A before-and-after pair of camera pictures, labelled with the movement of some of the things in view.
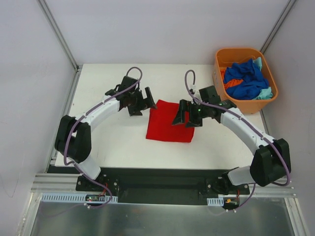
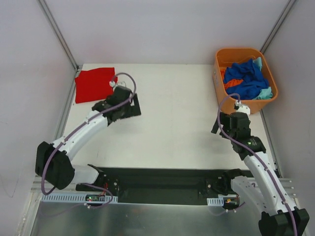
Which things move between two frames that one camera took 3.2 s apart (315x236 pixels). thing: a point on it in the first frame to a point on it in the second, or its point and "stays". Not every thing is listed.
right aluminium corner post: [289, 5] stays
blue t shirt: [253, 84] stays
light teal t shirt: [266, 93] stays
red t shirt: [160, 127] to [93, 84]
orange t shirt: [230, 82] stays
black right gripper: [191, 112] to [222, 125]
